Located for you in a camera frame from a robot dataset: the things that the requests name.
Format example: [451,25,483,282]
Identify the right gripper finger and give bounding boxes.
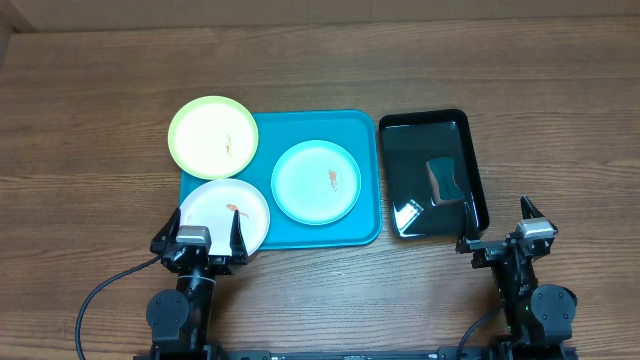
[520,195,544,220]
[456,203,481,253]

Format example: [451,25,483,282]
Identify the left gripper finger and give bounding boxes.
[229,210,248,264]
[150,207,181,253]

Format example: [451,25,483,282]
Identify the green scrub sponge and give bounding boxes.
[426,157,464,206]

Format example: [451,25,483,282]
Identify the light blue plate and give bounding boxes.
[271,140,362,226]

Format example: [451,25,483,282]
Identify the yellow-green plate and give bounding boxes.
[167,96,259,180]

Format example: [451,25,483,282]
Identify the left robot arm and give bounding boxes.
[146,209,249,360]

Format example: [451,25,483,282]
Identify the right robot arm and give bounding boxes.
[455,196,578,359]

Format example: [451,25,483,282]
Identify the black water tray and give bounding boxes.
[379,109,490,239]

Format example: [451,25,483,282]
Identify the teal plastic tray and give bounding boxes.
[180,110,382,250]

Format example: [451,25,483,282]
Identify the white plate with stain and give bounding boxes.
[180,179,270,256]

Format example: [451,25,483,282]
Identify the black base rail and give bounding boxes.
[132,344,579,360]

